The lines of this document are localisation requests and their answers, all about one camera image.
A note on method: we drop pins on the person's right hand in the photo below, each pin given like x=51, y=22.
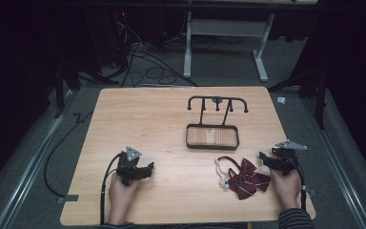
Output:
x=286, y=189

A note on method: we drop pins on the burgundy striped bow tie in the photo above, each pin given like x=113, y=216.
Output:
x=248, y=179

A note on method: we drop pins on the black metal rack wooden base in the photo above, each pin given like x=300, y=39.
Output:
x=213, y=136

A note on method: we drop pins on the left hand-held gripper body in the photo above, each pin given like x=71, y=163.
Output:
x=127, y=168

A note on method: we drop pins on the grey metal floor rail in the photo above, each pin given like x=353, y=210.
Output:
x=28, y=171
x=336, y=165

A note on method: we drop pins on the crumpled white paper scrap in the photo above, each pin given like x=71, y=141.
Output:
x=281, y=100

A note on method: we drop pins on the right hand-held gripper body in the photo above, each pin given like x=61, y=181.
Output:
x=286, y=157

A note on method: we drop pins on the grey tape piece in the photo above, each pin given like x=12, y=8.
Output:
x=67, y=198

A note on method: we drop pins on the black metal stand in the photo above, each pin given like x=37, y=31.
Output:
x=60, y=92
x=321, y=101

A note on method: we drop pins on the person's left hand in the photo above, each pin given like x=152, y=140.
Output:
x=120, y=198

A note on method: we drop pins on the white metal desk frame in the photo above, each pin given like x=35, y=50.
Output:
x=225, y=27

